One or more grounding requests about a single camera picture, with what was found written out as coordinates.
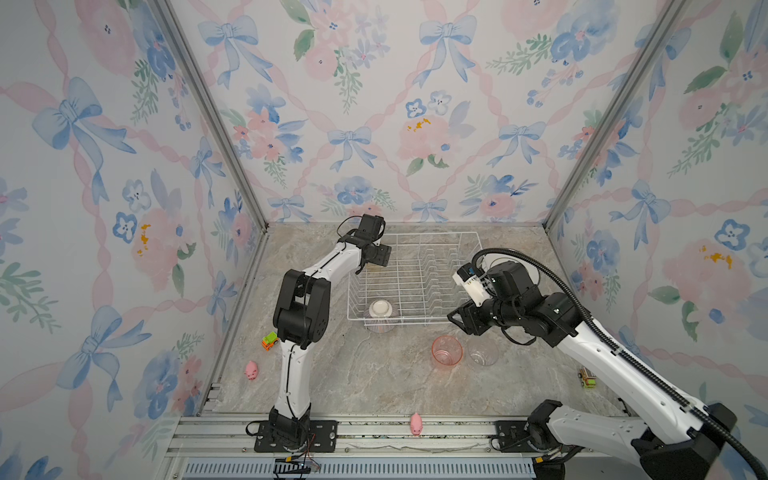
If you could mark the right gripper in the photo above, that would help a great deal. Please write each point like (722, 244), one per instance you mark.
(469, 317)

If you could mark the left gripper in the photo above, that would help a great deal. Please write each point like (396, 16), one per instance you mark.
(383, 255)

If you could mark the clear glass cup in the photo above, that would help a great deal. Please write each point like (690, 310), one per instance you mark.
(483, 353)

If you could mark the pink plastic cup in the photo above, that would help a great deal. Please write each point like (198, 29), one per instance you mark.
(446, 351)

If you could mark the yellow plastic cup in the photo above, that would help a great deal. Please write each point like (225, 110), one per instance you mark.
(372, 269)

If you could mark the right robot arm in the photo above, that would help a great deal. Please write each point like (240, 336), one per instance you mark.
(669, 434)

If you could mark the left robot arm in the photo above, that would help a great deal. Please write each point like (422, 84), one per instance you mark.
(302, 314)

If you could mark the clear cup white base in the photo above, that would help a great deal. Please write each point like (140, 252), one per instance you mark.
(380, 314)

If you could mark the small toy car right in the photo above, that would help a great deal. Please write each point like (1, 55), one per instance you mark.
(587, 378)

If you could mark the green orange toy car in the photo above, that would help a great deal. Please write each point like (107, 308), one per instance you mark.
(269, 340)

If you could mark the pink pig toy left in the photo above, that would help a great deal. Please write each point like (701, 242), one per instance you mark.
(251, 370)

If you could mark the white wire dish rack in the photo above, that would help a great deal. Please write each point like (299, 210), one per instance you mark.
(418, 279)

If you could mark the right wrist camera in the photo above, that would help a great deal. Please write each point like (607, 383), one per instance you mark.
(467, 278)

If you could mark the pink pig toy on rail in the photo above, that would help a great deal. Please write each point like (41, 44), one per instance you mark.
(416, 424)

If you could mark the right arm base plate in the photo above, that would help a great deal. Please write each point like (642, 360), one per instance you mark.
(512, 436)

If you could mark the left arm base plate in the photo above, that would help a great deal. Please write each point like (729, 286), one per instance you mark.
(319, 436)

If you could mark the left corner aluminium post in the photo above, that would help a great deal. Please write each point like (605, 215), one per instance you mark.
(179, 46)

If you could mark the corner aluminium post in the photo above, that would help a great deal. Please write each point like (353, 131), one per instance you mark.
(179, 46)
(641, 66)

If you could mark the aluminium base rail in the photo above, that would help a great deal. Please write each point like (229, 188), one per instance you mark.
(223, 446)

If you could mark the right corner aluminium post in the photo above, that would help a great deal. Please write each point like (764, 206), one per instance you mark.
(641, 66)

